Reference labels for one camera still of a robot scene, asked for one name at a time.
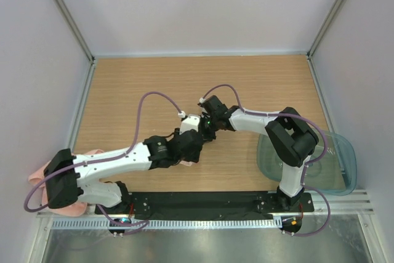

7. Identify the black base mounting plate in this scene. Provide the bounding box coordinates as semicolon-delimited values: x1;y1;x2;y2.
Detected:
104;191;314;219

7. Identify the plain pink towel pile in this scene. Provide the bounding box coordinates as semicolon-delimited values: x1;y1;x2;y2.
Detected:
28;161;87;217

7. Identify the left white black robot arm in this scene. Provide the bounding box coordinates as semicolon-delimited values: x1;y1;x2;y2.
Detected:
44;129;204;214

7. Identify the aluminium frame post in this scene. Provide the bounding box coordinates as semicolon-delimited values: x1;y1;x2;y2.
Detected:
54;0;95;63
307;0;346;60

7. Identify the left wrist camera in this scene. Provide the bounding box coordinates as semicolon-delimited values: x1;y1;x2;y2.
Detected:
178;111;201;134

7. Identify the pink rabbit pattern towel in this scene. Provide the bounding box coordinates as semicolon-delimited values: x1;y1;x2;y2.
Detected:
179;160;194;167

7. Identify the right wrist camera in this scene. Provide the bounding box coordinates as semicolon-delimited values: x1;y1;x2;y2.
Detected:
198;95;228;117

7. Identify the clear teal plastic bin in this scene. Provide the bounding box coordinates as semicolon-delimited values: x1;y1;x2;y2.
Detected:
257;131;357;196

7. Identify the right aluminium frame post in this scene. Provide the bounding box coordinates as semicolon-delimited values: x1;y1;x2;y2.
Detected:
307;0;346;60

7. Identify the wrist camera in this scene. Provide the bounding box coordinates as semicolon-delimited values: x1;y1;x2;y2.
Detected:
198;95;228;117
178;111;201;134

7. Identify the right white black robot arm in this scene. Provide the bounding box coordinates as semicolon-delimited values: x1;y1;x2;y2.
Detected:
199;103;319;211

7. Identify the left aluminium frame post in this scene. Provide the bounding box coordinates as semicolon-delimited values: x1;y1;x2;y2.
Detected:
54;0;95;63

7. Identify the slotted metal cable rail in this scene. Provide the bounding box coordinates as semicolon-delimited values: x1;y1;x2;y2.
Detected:
51;217;282;230

